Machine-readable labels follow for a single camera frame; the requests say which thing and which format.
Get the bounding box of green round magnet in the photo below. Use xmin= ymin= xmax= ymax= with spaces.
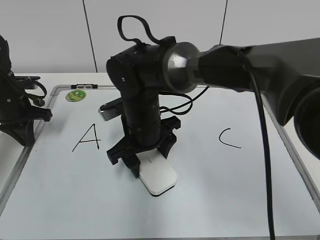
xmin=65 ymin=90 xmax=87 ymax=103

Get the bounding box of white framed whiteboard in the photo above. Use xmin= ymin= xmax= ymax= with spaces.
xmin=0 ymin=83 xmax=320 ymax=240

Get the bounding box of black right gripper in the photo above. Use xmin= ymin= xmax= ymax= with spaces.
xmin=106 ymin=36 xmax=181 ymax=178

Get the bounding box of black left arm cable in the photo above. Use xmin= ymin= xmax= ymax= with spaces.
xmin=9 ymin=76 xmax=48 ymax=107

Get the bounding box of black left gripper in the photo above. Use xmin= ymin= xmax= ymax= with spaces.
xmin=0 ymin=37 xmax=53 ymax=147

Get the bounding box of white whiteboard eraser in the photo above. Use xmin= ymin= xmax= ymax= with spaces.
xmin=138 ymin=150 xmax=178 ymax=197

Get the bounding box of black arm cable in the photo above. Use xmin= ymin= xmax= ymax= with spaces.
xmin=117 ymin=15 xmax=276 ymax=240
xmin=9 ymin=76 xmax=48 ymax=107

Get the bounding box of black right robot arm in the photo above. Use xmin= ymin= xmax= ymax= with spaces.
xmin=106 ymin=36 xmax=320 ymax=176

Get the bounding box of black silver marker pen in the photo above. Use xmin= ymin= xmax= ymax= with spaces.
xmin=70 ymin=84 xmax=98 ymax=90

